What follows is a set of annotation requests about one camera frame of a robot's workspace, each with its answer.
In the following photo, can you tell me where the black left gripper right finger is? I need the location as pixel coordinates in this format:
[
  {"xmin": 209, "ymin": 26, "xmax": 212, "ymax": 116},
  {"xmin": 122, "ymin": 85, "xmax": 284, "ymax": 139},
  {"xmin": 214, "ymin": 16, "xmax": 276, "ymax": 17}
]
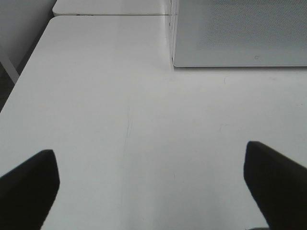
[{"xmin": 243, "ymin": 141, "xmax": 307, "ymax": 230}]

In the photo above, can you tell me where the white microwave oven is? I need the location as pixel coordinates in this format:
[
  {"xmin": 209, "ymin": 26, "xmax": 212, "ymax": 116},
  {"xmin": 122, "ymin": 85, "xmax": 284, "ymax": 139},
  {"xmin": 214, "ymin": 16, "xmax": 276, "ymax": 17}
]
[{"xmin": 167, "ymin": 0, "xmax": 307, "ymax": 68}]

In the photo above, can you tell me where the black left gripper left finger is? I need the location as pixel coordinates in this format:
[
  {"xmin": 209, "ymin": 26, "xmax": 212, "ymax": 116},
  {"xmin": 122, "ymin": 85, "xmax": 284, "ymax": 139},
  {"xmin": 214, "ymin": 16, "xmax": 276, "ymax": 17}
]
[{"xmin": 0, "ymin": 149, "xmax": 60, "ymax": 230}]

